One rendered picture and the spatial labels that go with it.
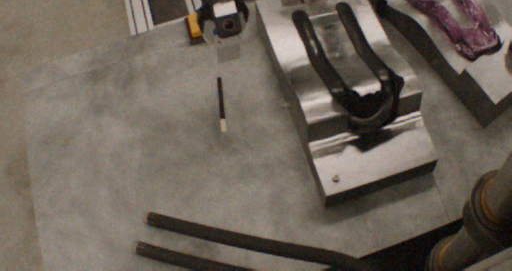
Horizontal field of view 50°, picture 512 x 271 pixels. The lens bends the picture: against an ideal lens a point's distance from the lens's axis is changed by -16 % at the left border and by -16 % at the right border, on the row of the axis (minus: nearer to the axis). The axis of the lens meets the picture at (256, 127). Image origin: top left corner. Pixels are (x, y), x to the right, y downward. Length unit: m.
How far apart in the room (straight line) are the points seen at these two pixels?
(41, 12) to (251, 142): 1.76
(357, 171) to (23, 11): 2.08
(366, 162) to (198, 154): 0.35
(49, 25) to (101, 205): 1.60
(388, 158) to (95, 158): 0.63
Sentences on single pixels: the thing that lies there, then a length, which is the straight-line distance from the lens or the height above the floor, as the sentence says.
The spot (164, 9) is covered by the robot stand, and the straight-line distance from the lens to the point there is 2.42.
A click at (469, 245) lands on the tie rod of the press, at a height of 1.18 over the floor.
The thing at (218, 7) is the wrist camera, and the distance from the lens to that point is 1.20.
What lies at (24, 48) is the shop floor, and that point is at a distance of 2.81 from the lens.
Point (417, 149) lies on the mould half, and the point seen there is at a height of 0.86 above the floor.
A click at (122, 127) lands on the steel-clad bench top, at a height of 0.80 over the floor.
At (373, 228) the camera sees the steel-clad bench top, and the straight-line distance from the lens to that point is 1.30.
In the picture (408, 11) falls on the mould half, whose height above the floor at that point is 0.88.
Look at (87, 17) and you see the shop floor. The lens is 2.79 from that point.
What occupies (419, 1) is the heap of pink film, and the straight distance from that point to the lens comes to 1.53.
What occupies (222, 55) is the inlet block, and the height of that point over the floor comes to 0.93.
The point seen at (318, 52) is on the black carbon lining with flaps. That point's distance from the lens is 1.40.
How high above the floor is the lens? 2.00
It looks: 59 degrees down
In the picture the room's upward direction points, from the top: 4 degrees counter-clockwise
